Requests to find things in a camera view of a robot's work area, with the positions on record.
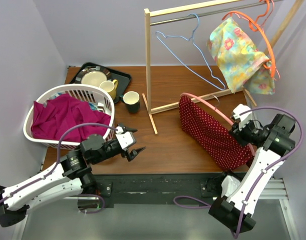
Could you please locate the red polka dot skirt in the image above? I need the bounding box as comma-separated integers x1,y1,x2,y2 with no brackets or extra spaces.
179,93,255,171

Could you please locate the floral pastel skirt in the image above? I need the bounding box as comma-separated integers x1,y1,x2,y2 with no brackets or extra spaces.
207,17,275,95

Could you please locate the pink plastic hanger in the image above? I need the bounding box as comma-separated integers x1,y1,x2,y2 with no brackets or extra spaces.
179,92,255,159

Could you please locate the magenta cloth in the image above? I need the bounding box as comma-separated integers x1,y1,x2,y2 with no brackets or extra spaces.
31,93,111,141

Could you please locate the blue wire hanger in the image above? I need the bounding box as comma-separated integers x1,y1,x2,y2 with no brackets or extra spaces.
155,13,226,91

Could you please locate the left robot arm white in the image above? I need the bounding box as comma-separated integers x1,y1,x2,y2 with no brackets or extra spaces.
0,124,144,228

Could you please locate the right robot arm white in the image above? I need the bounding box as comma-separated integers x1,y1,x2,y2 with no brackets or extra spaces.
209,104,296,237

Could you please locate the black mug cream inside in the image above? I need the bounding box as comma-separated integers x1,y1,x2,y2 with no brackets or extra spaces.
119,91,140,114

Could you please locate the white laundry basket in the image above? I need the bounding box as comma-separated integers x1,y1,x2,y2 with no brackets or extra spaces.
23,84,115,149

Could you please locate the yellow mug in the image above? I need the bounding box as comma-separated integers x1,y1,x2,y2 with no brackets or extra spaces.
99,79,118,100

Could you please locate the black tray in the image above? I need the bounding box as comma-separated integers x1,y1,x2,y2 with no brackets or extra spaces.
69,62,132,104

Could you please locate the cream plate black rim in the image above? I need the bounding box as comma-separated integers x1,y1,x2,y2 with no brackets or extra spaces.
75,65,112,87

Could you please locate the wooden clothes rack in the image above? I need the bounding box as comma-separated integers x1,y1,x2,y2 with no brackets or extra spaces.
142,0,306,135

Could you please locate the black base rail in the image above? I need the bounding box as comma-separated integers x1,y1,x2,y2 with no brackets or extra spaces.
67,172,246,210

